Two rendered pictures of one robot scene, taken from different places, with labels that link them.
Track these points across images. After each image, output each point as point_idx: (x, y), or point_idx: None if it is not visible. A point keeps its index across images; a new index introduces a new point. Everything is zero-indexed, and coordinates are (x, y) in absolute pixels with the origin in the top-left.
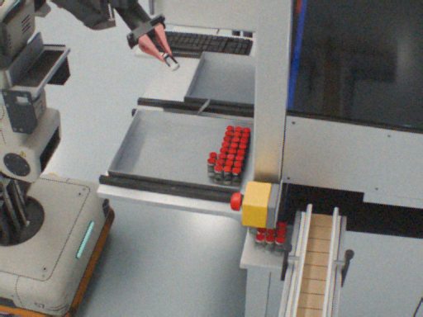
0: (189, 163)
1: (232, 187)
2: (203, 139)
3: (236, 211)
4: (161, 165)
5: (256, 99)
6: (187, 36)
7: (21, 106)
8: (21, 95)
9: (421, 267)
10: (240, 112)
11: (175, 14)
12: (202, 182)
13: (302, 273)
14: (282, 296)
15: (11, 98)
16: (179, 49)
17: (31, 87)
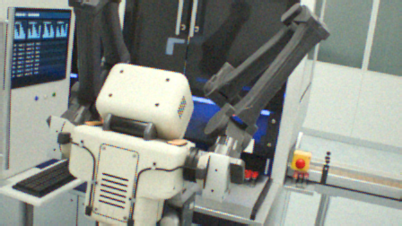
0: (235, 191)
1: (266, 178)
2: None
3: (276, 186)
4: (236, 198)
5: (298, 102)
6: (46, 173)
7: (189, 213)
8: (192, 199)
9: None
10: None
11: (10, 165)
12: (253, 190)
13: (328, 172)
14: (344, 178)
15: (187, 210)
16: (61, 182)
17: (186, 191)
